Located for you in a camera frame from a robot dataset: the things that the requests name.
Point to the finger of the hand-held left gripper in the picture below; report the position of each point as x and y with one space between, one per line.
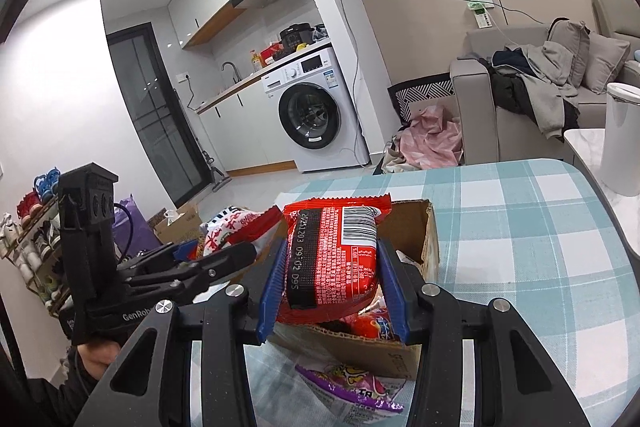
181 251
225 257

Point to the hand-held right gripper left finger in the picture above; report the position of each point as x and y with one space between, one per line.
272 289

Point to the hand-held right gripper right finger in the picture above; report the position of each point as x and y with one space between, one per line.
392 282

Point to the white red snack packet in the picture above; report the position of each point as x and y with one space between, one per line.
230 227

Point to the red black snack packet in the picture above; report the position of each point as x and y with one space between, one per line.
340 267

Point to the brown cardboard box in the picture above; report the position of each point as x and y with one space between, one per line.
365 352

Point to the purple snack packet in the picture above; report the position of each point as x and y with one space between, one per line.
350 387

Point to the person's left forearm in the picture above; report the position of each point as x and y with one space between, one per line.
45 402

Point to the person's left hand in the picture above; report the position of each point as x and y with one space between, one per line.
95 357

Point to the purple bag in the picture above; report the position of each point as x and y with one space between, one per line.
135 227

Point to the wooden shoe rack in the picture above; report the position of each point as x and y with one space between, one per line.
30 277

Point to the group of assorted shoes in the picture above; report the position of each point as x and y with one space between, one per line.
45 184

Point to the grey stick vacuum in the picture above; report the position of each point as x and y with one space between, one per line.
215 172

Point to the white kitchen counter cabinet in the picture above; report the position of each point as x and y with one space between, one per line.
240 132

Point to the dark glass door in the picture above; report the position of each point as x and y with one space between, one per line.
150 117

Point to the checked tablecloth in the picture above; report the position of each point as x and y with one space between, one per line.
525 232

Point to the pink cloth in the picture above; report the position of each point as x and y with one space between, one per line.
432 137

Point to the white washing machine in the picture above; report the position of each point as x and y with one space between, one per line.
310 114

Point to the metal faucet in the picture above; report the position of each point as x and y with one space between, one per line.
230 69

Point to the black white patterned basket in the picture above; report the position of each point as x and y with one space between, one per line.
422 92

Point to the grey sofa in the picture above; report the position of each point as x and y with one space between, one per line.
475 107

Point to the yellow bottle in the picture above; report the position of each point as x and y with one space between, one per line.
256 62

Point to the red box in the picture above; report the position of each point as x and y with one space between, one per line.
271 54

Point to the black garment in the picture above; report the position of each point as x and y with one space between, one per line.
512 89

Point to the black pressure cooker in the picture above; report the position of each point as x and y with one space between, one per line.
296 38

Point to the blue grey bag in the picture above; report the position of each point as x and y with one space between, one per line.
321 34

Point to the grey hoodie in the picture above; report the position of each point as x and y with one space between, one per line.
547 92

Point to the white trash can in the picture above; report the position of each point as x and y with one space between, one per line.
620 137

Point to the grey pillow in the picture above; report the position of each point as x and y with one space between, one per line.
607 64
570 52

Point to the white green wall controller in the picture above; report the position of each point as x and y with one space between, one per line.
481 12

